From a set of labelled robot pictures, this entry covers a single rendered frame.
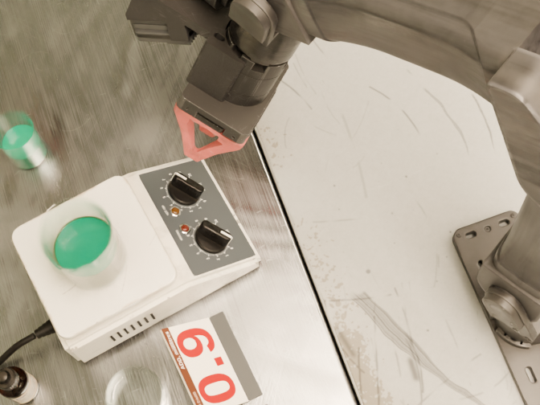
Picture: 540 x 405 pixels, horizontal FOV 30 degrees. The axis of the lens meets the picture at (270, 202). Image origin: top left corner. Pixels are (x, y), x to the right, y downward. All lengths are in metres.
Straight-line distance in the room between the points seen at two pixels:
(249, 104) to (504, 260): 0.24
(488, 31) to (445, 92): 0.47
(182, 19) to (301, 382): 0.37
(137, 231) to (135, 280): 0.05
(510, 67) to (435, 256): 0.46
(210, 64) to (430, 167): 0.31
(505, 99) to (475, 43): 0.05
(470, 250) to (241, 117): 0.29
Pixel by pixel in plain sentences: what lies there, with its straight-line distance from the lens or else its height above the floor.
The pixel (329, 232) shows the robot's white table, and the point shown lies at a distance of 1.01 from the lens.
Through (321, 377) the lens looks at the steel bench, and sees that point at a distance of 0.97.
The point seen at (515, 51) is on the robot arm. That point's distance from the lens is 0.58.
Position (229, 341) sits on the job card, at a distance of 0.98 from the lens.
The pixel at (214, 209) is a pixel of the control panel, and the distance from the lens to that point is 0.98.
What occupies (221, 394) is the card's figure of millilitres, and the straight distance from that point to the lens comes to 0.95.
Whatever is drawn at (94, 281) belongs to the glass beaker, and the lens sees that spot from 0.90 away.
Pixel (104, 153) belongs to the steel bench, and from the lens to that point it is 1.06.
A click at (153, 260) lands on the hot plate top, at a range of 0.92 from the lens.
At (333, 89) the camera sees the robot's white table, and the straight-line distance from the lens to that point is 1.07.
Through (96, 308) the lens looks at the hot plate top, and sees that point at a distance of 0.92.
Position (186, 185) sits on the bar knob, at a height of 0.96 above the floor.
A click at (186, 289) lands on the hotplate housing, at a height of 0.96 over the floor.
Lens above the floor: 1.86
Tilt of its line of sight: 70 degrees down
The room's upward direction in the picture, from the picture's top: 9 degrees counter-clockwise
